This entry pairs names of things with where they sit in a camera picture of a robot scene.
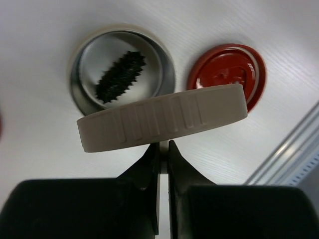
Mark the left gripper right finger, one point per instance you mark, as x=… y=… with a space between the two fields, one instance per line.
x=201 y=209

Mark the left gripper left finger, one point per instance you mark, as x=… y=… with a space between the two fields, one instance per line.
x=125 y=207

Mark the beige lid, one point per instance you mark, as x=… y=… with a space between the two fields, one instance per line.
x=162 y=118

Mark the black spiky food piece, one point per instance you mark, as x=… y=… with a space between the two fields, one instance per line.
x=123 y=73

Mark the beige steel container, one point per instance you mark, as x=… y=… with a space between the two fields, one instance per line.
x=96 y=54

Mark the red steel container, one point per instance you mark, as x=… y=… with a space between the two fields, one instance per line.
x=1 y=124

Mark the red lid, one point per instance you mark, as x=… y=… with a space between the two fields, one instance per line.
x=231 y=64

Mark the aluminium front rail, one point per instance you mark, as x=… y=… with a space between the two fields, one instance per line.
x=295 y=150

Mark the slotted cable duct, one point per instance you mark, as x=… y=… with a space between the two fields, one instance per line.
x=304 y=171

